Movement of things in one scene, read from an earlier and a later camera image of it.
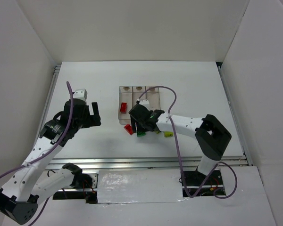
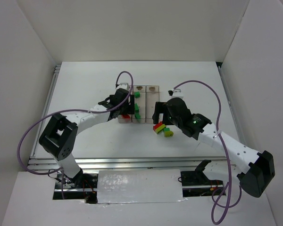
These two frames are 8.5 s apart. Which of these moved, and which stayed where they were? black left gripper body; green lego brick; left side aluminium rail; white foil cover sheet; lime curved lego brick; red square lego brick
Moved: red square lego brick; green lego brick; black left gripper body
Stayed: white foil cover sheet; left side aluminium rail; lime curved lego brick
